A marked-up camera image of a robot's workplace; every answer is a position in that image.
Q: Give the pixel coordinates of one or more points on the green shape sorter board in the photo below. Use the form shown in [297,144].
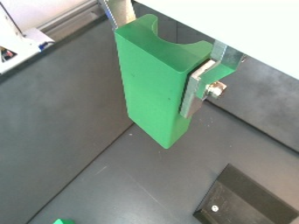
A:
[63,221]

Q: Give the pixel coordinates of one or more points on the black curved holder stand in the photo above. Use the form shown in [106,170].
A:
[238,200]

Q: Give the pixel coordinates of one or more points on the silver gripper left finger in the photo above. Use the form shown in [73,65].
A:
[119,11]

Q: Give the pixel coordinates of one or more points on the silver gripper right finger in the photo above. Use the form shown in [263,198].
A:
[205,79]

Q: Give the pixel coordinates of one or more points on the green arch block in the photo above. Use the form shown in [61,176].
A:
[155,68]

